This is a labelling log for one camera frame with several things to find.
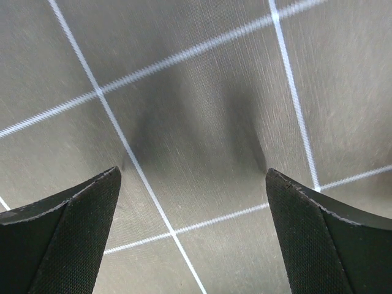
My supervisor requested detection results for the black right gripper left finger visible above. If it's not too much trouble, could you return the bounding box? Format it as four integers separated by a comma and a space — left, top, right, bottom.
1, 167, 121, 293

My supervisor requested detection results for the black grid mat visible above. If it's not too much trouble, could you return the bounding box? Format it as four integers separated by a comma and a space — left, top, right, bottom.
1, 1, 391, 293

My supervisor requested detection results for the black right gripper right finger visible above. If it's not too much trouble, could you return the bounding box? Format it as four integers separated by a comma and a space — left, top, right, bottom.
265, 168, 391, 293

